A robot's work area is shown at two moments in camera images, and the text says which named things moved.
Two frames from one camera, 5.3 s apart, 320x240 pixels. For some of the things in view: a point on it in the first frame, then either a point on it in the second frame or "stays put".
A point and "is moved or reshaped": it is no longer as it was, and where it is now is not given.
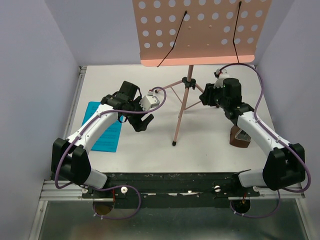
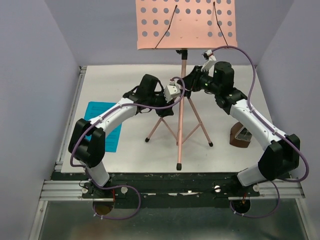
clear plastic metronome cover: [242, 135] stays put
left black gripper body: [135, 119] → [162, 102]
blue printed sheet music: [109, 141] stays put
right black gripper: [208, 93] → [191, 79]
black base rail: [172, 189] stays put
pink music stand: [199, 32] is moved or reshaped
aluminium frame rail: [49, 191] stays put
